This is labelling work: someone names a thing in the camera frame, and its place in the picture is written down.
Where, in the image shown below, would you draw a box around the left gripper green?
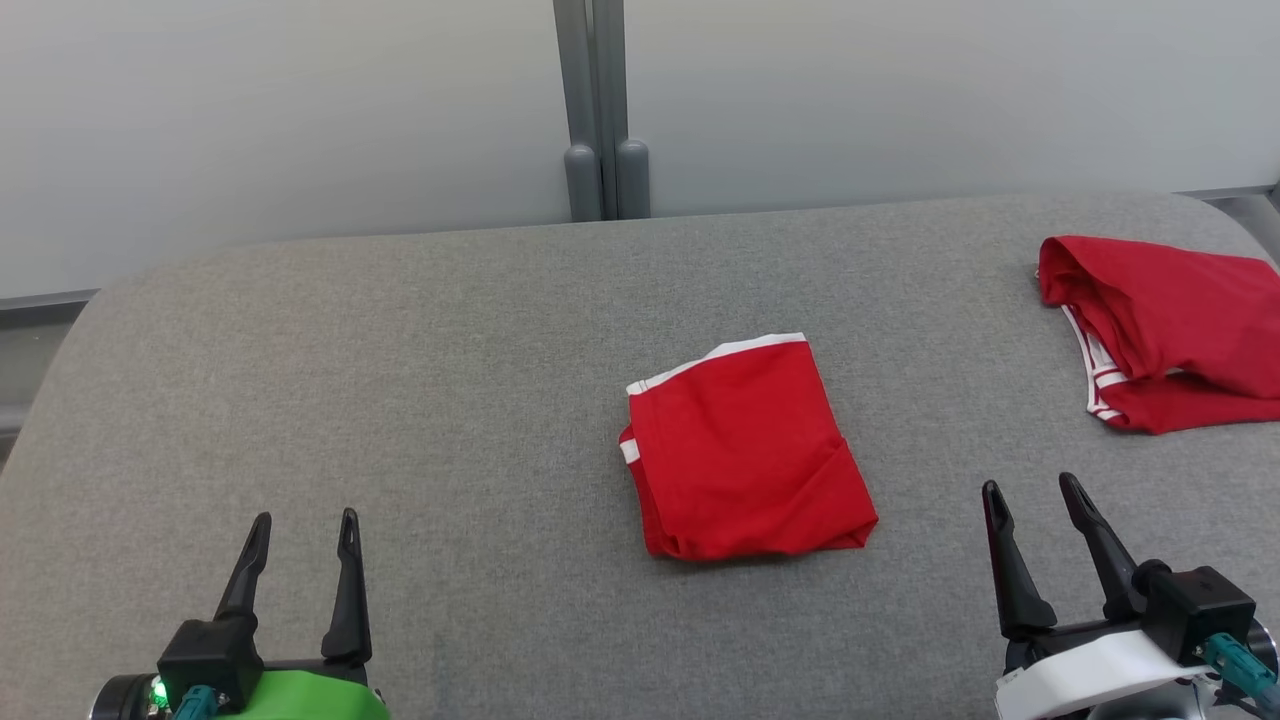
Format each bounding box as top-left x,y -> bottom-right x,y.
215,508 -> 391,720

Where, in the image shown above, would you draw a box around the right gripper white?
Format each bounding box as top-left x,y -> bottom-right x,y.
981,472 -> 1213,720

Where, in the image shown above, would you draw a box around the red white basketball jersey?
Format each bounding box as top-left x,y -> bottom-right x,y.
1036,235 -> 1280,436

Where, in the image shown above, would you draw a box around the red shorts with white trim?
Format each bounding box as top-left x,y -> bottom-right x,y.
618,332 -> 880,563

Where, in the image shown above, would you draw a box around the grey fabric sofa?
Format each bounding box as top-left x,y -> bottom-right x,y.
0,190 -> 1280,720

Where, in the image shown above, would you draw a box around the grey partition bottom rail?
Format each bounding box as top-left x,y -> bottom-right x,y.
0,290 -> 101,314
1180,184 -> 1280,203

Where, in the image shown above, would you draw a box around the grey partition post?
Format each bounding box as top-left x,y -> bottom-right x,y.
553,0 -> 652,222

